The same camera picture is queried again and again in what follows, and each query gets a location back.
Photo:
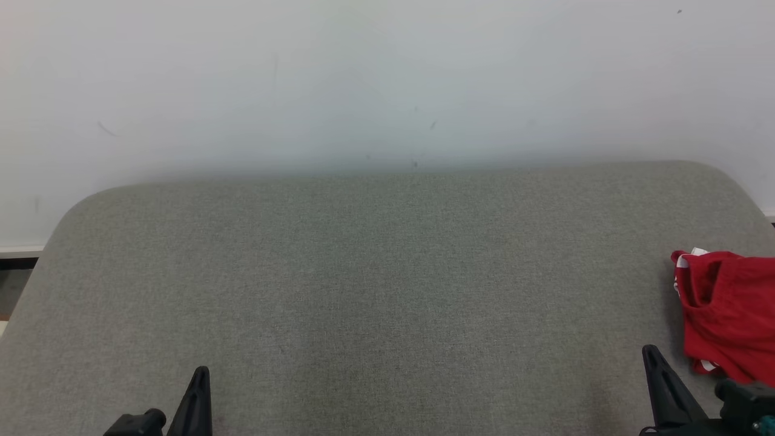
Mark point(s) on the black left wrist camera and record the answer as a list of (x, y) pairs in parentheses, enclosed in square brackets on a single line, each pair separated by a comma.
[(136, 424)]

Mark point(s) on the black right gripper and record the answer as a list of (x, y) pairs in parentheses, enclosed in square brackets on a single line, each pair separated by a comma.
[(684, 431)]

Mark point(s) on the white wall skirting board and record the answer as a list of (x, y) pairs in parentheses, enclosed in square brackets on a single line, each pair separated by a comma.
[(18, 250)]

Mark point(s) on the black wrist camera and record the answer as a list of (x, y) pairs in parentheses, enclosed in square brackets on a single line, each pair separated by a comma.
[(745, 402), (136, 424)]

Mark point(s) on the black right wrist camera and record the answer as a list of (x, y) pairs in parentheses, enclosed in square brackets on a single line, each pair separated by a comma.
[(745, 402)]

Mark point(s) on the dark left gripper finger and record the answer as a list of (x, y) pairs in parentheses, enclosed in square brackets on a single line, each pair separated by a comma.
[(197, 412)]

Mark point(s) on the red shorts white stripe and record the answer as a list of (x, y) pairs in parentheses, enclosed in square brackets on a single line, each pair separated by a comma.
[(738, 303)]

